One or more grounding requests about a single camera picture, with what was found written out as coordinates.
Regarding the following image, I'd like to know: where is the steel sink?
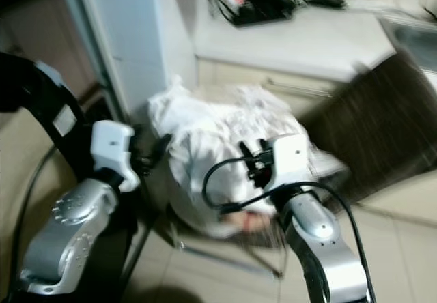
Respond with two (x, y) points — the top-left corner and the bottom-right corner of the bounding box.
(378, 13), (437, 73)

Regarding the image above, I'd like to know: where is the tall white appliance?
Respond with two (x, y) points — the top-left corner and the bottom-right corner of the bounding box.
(57, 0), (197, 124)

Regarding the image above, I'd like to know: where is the black curved frame with label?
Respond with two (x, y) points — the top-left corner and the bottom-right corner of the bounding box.
(0, 50), (110, 196)

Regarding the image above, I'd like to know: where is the dark brown mat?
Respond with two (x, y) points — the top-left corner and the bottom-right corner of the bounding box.
(299, 49), (437, 205)

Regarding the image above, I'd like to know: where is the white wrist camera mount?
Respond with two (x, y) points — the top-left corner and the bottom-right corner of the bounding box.
(90, 120), (141, 193)
(271, 134), (315, 195)

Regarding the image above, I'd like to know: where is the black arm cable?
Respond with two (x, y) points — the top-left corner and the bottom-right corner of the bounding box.
(201, 153), (378, 303)
(16, 146), (57, 280)

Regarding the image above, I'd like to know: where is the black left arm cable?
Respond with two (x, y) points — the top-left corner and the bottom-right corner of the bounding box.
(16, 146), (57, 280)

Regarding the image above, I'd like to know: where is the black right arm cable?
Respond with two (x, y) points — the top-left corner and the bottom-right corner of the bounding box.
(201, 153), (378, 303)

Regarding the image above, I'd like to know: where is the white counter cabinet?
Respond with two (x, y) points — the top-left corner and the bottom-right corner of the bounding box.
(194, 1), (398, 99)

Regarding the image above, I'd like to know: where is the wire laundry basket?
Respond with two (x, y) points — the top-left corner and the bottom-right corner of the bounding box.
(163, 204), (289, 279)

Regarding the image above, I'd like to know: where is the white clothes pile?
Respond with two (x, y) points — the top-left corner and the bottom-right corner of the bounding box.
(147, 76), (349, 240)

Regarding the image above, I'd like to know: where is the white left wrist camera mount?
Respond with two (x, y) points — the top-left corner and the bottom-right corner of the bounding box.
(90, 120), (141, 193)

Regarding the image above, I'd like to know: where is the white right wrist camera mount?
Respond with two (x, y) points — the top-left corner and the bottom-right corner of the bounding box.
(271, 134), (315, 195)

